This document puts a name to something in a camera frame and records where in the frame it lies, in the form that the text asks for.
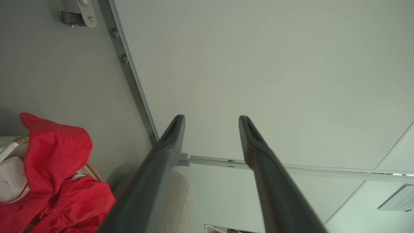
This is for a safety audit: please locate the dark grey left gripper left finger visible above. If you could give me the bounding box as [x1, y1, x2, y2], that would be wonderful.
[97, 114, 186, 233]

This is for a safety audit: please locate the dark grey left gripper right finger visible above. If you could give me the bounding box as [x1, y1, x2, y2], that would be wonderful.
[239, 115, 328, 233]

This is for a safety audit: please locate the red garment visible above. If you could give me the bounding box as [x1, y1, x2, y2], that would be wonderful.
[0, 112, 116, 233]

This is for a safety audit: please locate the beige fabric sofa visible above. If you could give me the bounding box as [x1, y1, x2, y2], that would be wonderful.
[110, 162, 198, 233]

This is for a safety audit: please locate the white paper sign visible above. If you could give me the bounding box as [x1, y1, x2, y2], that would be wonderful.
[376, 183, 414, 213]

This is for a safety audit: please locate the white cloth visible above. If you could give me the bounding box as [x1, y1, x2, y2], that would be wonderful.
[0, 157, 30, 204]

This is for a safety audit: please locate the white laundry basket wicker rim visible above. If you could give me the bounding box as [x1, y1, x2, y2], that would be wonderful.
[0, 134, 104, 204]

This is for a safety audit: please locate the silver door latch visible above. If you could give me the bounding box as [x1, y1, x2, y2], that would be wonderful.
[61, 0, 98, 28]

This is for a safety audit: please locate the grey partition frame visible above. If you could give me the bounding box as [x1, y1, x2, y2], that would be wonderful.
[97, 0, 414, 183]

